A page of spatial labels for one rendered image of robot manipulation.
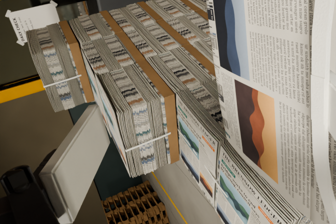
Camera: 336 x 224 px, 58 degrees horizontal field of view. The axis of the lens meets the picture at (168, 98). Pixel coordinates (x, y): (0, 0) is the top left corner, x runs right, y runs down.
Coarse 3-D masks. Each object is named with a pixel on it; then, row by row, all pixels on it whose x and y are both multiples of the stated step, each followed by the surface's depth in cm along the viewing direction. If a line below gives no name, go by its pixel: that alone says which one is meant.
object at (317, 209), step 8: (312, 0) 18; (312, 8) 19; (312, 16) 19; (328, 136) 21; (328, 144) 21; (328, 152) 21; (312, 160) 23; (312, 168) 24; (312, 176) 24; (312, 184) 24; (312, 192) 24; (312, 200) 25; (320, 200) 24; (312, 208) 25; (320, 208) 24; (312, 216) 25; (320, 216) 25
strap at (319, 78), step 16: (320, 0) 15; (320, 16) 15; (320, 32) 15; (320, 48) 15; (320, 64) 16; (320, 80) 16; (320, 96) 16; (320, 112) 17; (320, 128) 17; (320, 144) 18; (320, 160) 18; (320, 176) 19; (320, 192) 20
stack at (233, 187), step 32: (128, 32) 153; (160, 32) 150; (192, 32) 149; (160, 64) 129; (192, 64) 127; (192, 96) 111; (192, 128) 108; (192, 160) 120; (224, 160) 92; (224, 192) 100; (256, 192) 79
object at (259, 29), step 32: (224, 0) 29; (256, 0) 24; (288, 0) 20; (224, 32) 31; (256, 32) 25; (288, 32) 21; (224, 64) 33; (256, 64) 27; (288, 64) 22; (224, 96) 35; (256, 96) 28; (288, 96) 24; (224, 128) 39; (256, 128) 30; (288, 128) 25; (256, 160) 32; (288, 160) 26; (288, 192) 28
